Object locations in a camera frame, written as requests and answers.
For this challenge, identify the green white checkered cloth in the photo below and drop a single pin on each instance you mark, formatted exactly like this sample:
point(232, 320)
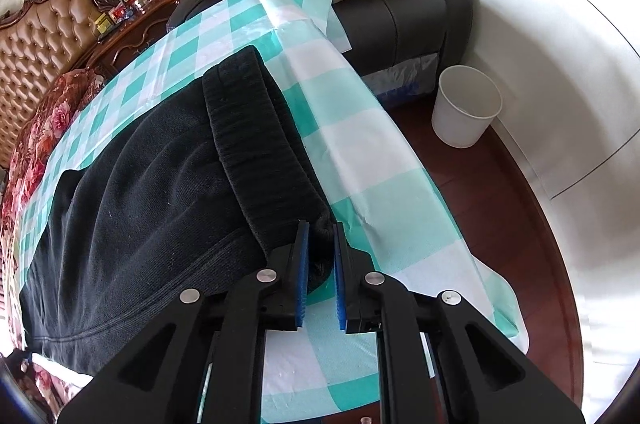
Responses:
point(375, 183)

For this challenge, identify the white waste bin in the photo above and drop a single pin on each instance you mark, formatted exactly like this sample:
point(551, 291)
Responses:
point(467, 101)

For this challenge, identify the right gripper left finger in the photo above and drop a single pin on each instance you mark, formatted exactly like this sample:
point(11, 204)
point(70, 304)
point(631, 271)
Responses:
point(201, 360)

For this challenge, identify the black pants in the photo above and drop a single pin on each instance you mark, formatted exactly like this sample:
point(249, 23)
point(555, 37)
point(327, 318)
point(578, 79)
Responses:
point(198, 192)

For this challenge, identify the red floral bed quilt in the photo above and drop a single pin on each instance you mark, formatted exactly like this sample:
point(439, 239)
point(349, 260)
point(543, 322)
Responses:
point(40, 155)

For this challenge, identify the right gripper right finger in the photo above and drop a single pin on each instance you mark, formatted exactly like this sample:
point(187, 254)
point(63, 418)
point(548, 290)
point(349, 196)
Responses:
point(438, 357)

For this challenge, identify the black leather armchair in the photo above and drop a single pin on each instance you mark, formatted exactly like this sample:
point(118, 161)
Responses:
point(387, 34)

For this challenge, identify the clutter items on nightstand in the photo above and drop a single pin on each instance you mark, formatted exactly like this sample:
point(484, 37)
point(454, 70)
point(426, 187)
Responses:
point(124, 10)

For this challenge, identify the tufted leather headboard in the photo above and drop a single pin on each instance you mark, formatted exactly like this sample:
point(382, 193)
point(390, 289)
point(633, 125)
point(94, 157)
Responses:
point(39, 42)

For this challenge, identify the dark wooden nightstand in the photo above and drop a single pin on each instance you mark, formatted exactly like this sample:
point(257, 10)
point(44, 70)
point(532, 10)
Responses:
point(126, 43)

